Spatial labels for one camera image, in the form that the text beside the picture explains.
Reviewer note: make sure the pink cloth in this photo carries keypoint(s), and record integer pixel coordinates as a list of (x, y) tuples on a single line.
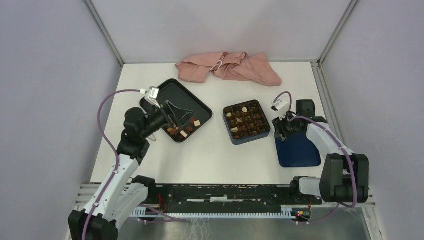
[(237, 66)]

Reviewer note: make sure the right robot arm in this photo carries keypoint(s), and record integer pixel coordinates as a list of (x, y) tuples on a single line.
[(345, 174)]

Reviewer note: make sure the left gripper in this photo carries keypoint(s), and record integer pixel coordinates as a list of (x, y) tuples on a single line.
[(170, 112)]

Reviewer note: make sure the white cable duct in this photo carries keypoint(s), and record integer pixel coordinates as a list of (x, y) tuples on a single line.
[(286, 213)]

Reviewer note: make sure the blue box lid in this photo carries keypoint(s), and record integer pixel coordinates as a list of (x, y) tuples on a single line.
[(297, 152)]

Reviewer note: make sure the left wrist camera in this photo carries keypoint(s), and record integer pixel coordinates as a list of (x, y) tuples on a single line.
[(151, 95)]

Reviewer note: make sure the pink silicone tongs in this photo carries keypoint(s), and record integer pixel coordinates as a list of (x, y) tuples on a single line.
[(152, 138)]

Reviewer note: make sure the blue chocolate box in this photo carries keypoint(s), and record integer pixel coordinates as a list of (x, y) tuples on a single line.
[(246, 127)]

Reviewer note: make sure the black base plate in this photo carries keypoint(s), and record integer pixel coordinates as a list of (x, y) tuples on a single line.
[(226, 198)]

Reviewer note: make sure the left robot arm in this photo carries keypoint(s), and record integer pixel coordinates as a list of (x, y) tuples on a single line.
[(103, 216)]

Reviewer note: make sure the black chocolate tray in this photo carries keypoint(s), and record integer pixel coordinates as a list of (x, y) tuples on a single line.
[(173, 91)]

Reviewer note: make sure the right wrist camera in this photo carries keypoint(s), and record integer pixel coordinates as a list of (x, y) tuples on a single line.
[(282, 107)]

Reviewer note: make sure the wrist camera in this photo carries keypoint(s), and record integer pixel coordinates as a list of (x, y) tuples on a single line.
[(151, 95), (282, 107)]

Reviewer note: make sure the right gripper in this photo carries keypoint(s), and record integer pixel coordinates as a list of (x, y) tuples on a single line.
[(280, 132)]

